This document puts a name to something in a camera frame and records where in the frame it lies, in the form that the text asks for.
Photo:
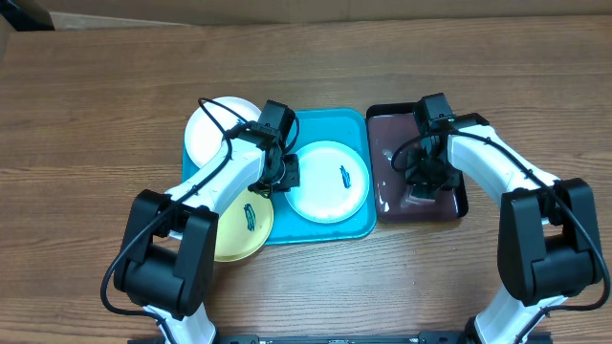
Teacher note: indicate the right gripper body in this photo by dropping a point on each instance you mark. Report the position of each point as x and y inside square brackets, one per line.
[432, 169]

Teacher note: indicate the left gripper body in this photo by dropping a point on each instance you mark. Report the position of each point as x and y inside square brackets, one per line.
[287, 175]

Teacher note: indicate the green sponge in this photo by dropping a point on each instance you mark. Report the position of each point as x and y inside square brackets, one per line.
[423, 192]

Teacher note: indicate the light blue plate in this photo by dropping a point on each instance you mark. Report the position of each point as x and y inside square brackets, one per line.
[333, 182]

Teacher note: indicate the yellow plate with stain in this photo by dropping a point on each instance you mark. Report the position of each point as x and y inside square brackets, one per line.
[244, 227]

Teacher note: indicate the white plate with stain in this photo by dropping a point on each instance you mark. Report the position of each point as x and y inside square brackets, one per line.
[203, 138]

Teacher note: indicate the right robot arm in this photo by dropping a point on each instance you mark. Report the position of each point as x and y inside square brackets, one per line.
[549, 255]

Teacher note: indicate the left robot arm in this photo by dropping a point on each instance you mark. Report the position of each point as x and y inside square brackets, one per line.
[165, 264]

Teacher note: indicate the black water tray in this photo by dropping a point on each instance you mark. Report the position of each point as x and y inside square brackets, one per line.
[388, 126]

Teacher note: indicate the teal plastic serving tray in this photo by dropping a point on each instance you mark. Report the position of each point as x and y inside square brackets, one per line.
[342, 125]

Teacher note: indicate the dark object top left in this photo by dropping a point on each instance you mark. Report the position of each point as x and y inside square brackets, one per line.
[26, 15]

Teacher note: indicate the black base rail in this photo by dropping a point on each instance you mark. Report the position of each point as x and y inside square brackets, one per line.
[420, 338]

